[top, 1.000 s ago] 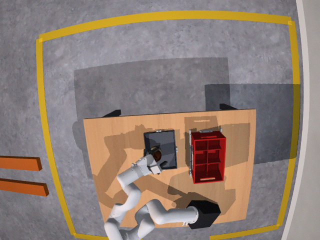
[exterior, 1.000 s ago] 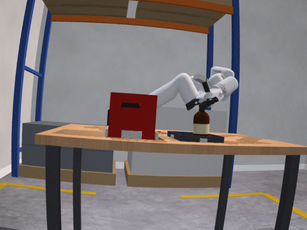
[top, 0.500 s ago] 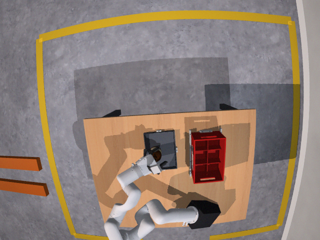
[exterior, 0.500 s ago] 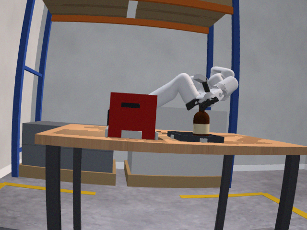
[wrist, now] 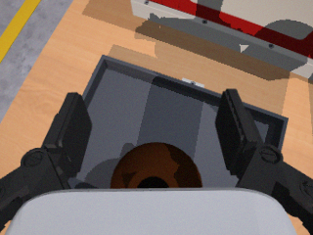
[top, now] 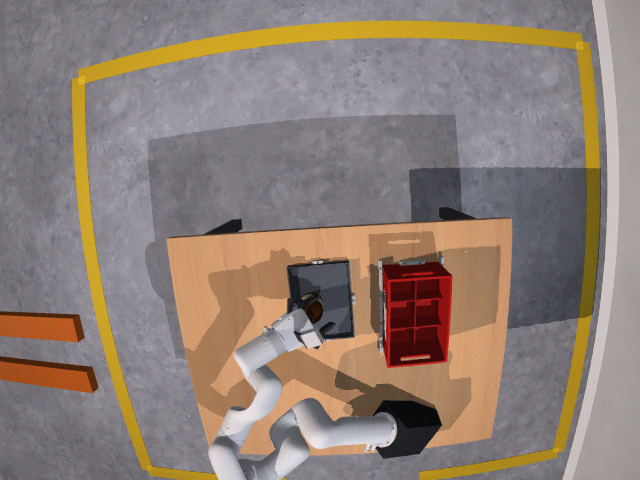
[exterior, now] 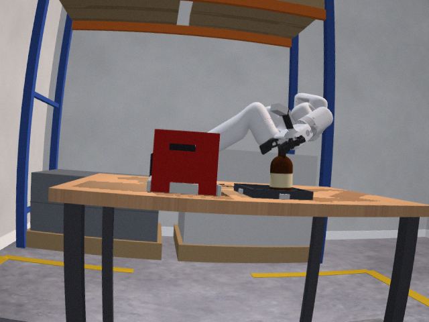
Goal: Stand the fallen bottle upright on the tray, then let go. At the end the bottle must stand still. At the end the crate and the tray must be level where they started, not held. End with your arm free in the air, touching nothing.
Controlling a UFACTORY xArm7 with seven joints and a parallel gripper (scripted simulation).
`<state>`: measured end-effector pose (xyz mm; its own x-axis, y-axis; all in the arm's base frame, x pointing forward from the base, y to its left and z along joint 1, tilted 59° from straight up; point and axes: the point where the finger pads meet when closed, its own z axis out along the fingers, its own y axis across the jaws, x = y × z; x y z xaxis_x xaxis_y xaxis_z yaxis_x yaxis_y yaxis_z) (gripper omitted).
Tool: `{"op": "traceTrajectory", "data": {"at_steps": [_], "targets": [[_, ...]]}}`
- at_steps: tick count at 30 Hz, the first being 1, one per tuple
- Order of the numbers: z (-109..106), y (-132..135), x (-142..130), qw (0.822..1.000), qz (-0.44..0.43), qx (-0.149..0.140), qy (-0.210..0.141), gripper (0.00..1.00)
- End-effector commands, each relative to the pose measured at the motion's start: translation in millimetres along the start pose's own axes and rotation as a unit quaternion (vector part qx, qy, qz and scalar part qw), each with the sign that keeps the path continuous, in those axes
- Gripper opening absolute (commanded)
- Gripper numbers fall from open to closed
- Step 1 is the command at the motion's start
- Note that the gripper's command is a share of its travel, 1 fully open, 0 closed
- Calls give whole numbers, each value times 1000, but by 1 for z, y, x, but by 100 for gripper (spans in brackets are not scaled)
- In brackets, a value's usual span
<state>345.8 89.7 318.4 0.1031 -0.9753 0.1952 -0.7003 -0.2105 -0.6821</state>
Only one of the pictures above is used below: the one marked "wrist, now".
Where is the dark grey tray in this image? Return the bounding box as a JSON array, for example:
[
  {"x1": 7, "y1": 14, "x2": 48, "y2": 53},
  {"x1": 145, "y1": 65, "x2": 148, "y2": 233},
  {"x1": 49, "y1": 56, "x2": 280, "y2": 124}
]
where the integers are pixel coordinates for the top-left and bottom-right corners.
[{"x1": 67, "y1": 54, "x2": 289, "y2": 189}]

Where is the brown bottle with cream base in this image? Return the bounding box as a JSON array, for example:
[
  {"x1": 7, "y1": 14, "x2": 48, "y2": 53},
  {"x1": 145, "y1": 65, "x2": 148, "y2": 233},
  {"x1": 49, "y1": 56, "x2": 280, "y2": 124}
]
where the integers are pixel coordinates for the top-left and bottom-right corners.
[{"x1": 110, "y1": 142, "x2": 202, "y2": 189}]

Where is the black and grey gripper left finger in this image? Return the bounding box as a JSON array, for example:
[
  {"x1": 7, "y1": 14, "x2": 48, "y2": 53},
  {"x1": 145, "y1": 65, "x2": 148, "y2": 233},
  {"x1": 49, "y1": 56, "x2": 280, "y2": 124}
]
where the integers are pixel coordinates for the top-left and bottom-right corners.
[{"x1": 0, "y1": 92, "x2": 92, "y2": 232}]

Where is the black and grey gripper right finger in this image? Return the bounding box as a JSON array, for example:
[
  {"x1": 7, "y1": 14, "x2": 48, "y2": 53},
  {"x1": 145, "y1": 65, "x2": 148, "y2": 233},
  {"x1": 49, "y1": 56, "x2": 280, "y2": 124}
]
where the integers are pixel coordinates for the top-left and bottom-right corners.
[{"x1": 215, "y1": 89, "x2": 313, "y2": 235}]

